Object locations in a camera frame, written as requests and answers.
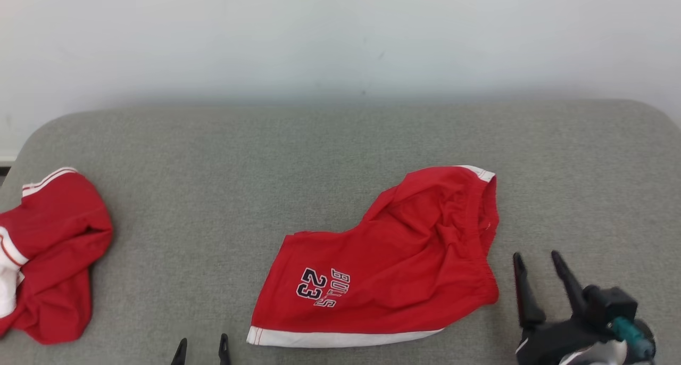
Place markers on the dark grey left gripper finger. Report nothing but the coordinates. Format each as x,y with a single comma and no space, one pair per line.
180,356
224,351

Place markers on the grey fabric sofa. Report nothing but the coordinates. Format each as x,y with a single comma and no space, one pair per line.
213,168

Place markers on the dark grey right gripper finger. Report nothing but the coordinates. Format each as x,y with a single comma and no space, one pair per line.
570,288
528,301

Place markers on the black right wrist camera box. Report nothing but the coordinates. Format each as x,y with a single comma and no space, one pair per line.
606,304

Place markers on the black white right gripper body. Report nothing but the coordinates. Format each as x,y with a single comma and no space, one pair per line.
558,343

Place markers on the wall skirting strip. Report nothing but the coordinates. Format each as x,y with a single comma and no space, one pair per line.
4,171

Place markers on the red Bulls jersey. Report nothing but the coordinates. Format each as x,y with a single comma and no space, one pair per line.
53,232

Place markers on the red Bulls 23 shorts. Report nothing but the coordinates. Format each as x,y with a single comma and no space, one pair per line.
399,264

